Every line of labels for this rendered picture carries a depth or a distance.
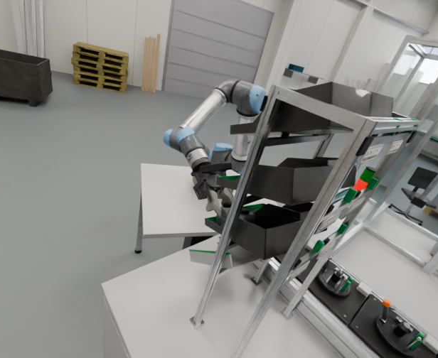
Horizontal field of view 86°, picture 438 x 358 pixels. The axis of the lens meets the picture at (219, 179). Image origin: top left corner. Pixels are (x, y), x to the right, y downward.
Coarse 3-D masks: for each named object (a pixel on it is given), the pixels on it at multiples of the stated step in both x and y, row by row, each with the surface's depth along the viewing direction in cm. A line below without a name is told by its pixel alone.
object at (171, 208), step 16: (144, 176) 153; (160, 176) 157; (176, 176) 162; (192, 176) 167; (144, 192) 138; (160, 192) 142; (176, 192) 146; (192, 192) 150; (144, 208) 126; (160, 208) 129; (176, 208) 133; (192, 208) 136; (144, 224) 116; (160, 224) 118; (176, 224) 121; (192, 224) 124
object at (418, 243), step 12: (384, 216) 186; (384, 228) 170; (396, 228) 174; (408, 228) 178; (372, 240) 153; (396, 240) 159; (408, 240) 163; (420, 240) 167; (432, 240) 171; (396, 252) 147; (420, 252) 154; (408, 264) 140; (432, 276) 135
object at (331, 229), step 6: (336, 222) 150; (366, 222) 150; (330, 228) 142; (336, 228) 144; (360, 228) 143; (318, 234) 134; (324, 234) 135; (330, 234) 137; (354, 234) 137; (312, 240) 128; (342, 240) 127; (348, 240) 134; (336, 246) 121; (342, 246) 131; (336, 252) 128
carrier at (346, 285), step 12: (312, 264) 104; (300, 276) 97; (324, 276) 97; (336, 276) 94; (348, 276) 103; (312, 288) 93; (324, 288) 93; (336, 288) 91; (348, 288) 95; (360, 288) 97; (324, 300) 89; (336, 300) 91; (348, 300) 92; (360, 300) 93; (336, 312) 86; (348, 312) 87
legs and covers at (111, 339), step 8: (104, 304) 88; (104, 312) 91; (104, 320) 94; (112, 320) 81; (104, 328) 97; (112, 328) 84; (104, 336) 100; (112, 336) 86; (104, 344) 103; (112, 344) 88; (120, 344) 78; (104, 352) 107; (112, 352) 91; (120, 352) 80
